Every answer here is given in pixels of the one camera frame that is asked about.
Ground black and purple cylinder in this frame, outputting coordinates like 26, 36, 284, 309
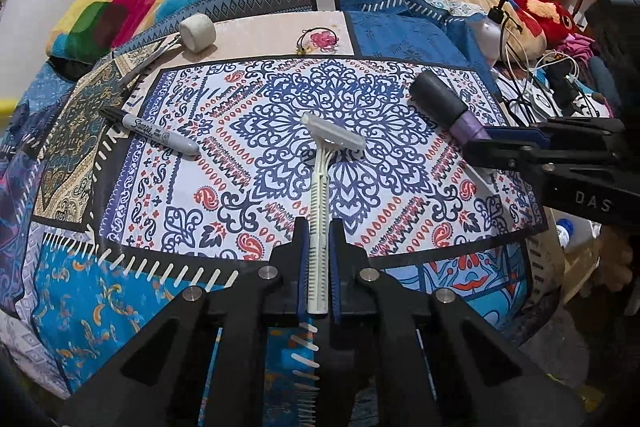
409, 70, 490, 146

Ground white disposable razor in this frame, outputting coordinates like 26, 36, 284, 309
300, 113, 366, 315

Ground black Sharpie marker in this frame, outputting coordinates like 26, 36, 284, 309
100, 106, 200, 157

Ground red plush toy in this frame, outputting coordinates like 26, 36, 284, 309
513, 0, 580, 49

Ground patchwork patterned bedspread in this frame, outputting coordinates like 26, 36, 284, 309
1, 0, 559, 426

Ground white tape roll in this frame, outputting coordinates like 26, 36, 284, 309
179, 13, 217, 54

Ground metal tweezers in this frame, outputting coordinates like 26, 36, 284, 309
118, 36, 181, 91

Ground yellow foam tube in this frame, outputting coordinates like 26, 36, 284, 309
0, 98, 18, 118

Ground wire bracelet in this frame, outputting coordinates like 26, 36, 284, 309
295, 26, 342, 56

